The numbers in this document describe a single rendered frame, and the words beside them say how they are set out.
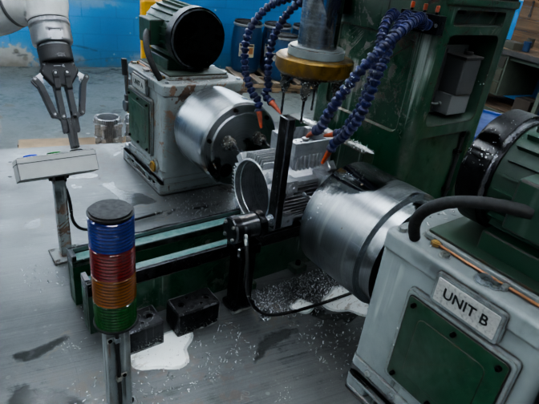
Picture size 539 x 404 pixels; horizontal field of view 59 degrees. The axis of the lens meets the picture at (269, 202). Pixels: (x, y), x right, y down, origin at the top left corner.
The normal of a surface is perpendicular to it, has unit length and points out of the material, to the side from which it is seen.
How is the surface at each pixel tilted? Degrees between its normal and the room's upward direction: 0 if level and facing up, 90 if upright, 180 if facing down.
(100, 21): 90
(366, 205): 39
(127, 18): 90
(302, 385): 0
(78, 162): 61
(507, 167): 68
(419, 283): 90
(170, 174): 90
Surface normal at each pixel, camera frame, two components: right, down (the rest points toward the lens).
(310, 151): 0.56, 0.44
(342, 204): -0.51, -0.47
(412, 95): -0.81, 0.19
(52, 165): 0.56, -0.04
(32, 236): 0.11, -0.88
